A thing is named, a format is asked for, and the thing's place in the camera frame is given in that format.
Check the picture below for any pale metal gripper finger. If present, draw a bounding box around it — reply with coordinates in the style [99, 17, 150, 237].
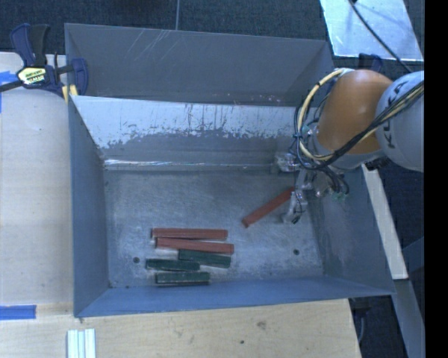
[290, 183, 308, 207]
[281, 201, 303, 225]

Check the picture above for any red-brown block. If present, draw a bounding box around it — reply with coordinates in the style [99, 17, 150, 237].
[150, 227, 229, 242]
[241, 186, 296, 229]
[155, 236, 235, 255]

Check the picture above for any dark green flat block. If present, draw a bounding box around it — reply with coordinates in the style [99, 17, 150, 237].
[177, 248, 232, 269]
[145, 258, 202, 272]
[154, 271, 212, 286]

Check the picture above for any grey metal bin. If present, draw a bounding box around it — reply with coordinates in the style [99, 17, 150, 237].
[63, 22, 397, 318]

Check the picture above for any pale wood board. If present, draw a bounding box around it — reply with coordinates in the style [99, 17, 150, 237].
[0, 87, 75, 307]

